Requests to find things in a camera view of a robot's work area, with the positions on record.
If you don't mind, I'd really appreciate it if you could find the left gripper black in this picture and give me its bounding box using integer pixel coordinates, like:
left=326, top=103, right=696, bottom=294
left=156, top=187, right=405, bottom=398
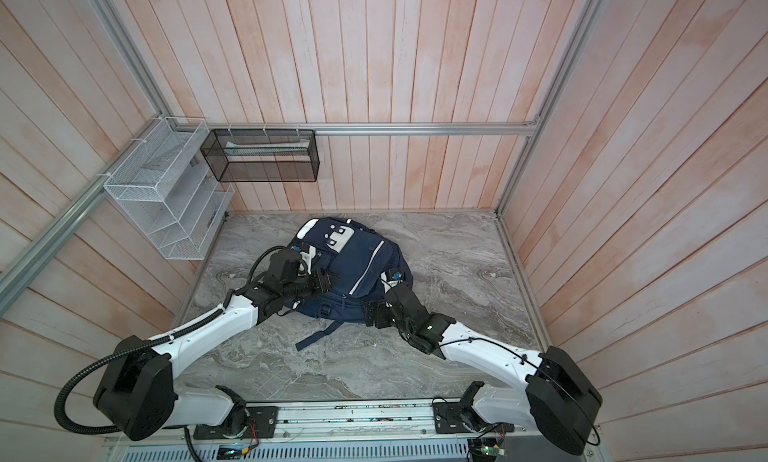
left=282, top=267, right=342, bottom=301

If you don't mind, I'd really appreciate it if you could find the navy blue student backpack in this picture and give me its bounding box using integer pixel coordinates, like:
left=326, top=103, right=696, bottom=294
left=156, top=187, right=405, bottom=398
left=289, top=218, right=413, bottom=351

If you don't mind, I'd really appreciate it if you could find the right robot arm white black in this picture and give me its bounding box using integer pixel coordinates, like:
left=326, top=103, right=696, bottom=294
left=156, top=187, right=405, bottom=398
left=364, top=285, right=603, bottom=456

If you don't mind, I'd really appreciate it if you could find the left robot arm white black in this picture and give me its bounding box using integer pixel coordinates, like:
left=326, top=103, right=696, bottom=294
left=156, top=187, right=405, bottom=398
left=93, top=248, right=339, bottom=441

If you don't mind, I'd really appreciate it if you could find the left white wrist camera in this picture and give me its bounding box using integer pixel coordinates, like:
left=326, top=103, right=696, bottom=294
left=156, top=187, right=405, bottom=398
left=298, top=243, right=317, bottom=275

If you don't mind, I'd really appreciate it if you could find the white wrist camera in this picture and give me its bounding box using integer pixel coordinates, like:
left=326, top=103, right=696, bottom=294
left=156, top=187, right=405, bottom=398
left=298, top=243, right=317, bottom=275
left=380, top=269, right=404, bottom=292

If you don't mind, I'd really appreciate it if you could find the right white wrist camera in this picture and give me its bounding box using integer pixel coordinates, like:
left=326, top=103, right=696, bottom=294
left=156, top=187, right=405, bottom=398
left=380, top=269, right=404, bottom=292

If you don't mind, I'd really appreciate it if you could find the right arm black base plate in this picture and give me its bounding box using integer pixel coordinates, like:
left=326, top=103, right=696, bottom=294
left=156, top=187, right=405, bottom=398
left=431, top=397, right=515, bottom=436

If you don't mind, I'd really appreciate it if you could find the aluminium front rail frame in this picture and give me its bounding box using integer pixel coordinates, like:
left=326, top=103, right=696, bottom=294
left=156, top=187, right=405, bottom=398
left=101, top=395, right=613, bottom=462

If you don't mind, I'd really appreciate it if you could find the white wire mesh shelf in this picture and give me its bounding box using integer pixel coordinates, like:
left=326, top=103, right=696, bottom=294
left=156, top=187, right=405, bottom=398
left=104, top=117, right=234, bottom=261

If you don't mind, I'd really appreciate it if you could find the black mesh wall basket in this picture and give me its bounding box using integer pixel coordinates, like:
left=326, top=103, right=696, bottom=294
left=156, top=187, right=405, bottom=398
left=201, top=128, right=320, bottom=183

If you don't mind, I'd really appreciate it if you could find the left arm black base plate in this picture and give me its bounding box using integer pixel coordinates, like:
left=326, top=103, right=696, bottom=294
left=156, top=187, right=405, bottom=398
left=193, top=406, right=279, bottom=440

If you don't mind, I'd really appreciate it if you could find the horizontal aluminium wall rail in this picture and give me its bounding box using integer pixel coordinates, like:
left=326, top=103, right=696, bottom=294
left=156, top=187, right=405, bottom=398
left=206, top=122, right=538, bottom=137

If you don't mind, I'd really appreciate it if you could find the left black corrugated cable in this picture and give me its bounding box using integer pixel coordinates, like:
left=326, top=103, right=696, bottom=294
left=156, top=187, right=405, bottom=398
left=53, top=244, right=289, bottom=462

